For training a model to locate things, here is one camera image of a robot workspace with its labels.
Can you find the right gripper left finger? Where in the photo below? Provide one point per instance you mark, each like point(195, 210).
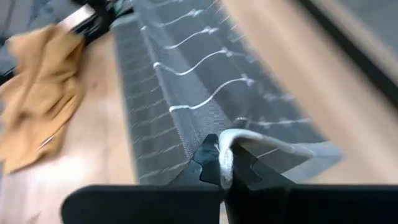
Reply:
point(140, 205)

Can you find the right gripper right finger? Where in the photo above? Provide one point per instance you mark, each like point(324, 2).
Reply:
point(311, 205)

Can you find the grey checked towel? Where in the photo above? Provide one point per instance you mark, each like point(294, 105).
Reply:
point(192, 93)

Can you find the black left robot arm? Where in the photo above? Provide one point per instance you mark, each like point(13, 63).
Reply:
point(107, 7)

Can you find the yellow towel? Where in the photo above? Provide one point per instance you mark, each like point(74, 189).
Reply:
point(37, 93)

